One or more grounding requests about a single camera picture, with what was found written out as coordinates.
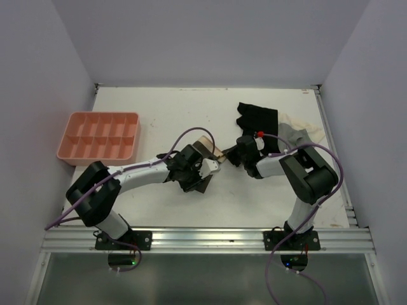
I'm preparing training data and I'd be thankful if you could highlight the olive underwear beige waistband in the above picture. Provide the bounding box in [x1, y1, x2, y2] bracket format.
[163, 135, 233, 194]

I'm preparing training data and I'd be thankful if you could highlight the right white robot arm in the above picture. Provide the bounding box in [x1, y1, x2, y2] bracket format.
[223, 132, 343, 250]

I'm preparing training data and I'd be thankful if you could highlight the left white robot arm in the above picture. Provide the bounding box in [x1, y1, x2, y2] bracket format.
[66, 144, 218, 250]

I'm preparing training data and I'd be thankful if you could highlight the black underwear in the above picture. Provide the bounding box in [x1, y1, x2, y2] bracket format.
[236, 102, 279, 136]

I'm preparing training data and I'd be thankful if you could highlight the grey underwear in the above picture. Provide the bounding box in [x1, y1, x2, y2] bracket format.
[277, 123, 314, 152]

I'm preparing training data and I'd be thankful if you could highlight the cream underwear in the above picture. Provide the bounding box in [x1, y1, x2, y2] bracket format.
[278, 112, 325, 143]

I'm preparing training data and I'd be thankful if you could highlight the pink compartment tray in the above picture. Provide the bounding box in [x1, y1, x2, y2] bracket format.
[57, 112, 141, 166]

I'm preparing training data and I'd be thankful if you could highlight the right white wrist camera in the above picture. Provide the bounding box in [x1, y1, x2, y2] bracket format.
[254, 132, 268, 157]

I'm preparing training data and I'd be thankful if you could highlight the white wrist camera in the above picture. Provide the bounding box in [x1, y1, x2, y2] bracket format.
[198, 158, 220, 179]
[254, 132, 268, 157]

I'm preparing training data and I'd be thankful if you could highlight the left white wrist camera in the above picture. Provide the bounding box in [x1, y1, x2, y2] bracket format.
[198, 158, 220, 179]

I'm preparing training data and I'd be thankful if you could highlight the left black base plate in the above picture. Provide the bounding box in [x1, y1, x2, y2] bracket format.
[93, 229, 153, 251]

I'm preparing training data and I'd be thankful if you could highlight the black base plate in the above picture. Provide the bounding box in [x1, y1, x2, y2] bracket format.
[263, 227, 321, 251]
[93, 229, 153, 251]

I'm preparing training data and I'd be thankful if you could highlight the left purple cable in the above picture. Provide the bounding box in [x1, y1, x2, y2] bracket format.
[44, 126, 216, 273]

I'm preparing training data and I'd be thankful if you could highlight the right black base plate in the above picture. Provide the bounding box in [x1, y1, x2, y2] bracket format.
[263, 227, 321, 251]

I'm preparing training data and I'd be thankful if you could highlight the aluminium mounting rail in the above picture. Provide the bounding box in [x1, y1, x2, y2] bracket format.
[41, 226, 375, 254]

